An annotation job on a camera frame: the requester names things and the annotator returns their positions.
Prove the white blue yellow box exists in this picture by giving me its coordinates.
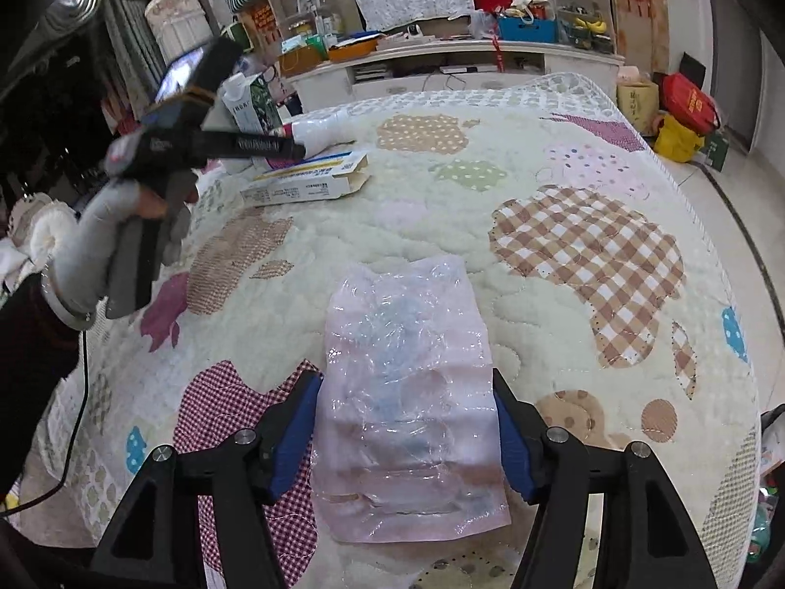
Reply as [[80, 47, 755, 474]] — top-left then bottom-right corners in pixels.
[[239, 150, 370, 206]]

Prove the left gloved hand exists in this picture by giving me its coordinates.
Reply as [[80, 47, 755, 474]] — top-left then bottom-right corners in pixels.
[[41, 181, 168, 331]]

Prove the clear shelf rack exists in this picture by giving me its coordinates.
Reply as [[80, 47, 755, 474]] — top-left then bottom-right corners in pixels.
[[552, 0, 616, 54]]

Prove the yellow bag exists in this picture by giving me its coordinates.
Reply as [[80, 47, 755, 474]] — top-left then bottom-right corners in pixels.
[[654, 113, 705, 163]]

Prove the white pink label bottle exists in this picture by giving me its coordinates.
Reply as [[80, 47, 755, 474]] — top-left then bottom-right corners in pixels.
[[271, 112, 357, 158]]

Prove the clear pink plastic bag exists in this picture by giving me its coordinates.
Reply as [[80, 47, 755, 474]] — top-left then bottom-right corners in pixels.
[[312, 255, 510, 544]]

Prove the blue storage basket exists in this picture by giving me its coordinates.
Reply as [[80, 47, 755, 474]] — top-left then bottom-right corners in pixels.
[[497, 17, 557, 44]]

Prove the white green milk carton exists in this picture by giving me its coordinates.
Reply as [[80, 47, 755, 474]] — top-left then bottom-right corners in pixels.
[[218, 72, 284, 173]]

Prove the white tv cabinet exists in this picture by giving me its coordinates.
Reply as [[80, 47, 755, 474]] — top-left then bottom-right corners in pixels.
[[288, 40, 624, 112]]

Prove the patchwork quilt cover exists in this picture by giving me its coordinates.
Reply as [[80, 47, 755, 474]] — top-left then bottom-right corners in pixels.
[[37, 75, 759, 588]]

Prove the red bag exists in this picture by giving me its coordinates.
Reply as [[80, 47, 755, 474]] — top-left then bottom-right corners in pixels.
[[660, 73, 721, 135]]

